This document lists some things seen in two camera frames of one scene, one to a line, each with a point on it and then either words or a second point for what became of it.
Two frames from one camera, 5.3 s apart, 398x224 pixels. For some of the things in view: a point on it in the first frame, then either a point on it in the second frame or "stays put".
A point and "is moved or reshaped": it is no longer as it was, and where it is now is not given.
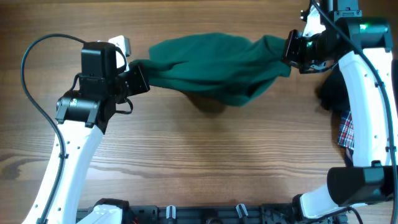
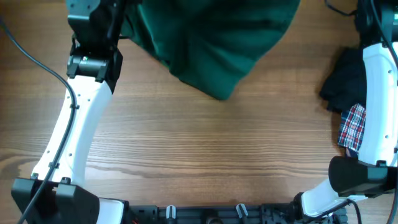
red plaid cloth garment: x=346 y=137 stays put
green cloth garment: x=226 y=68 is moved or reshaped
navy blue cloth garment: x=349 y=159 stays put
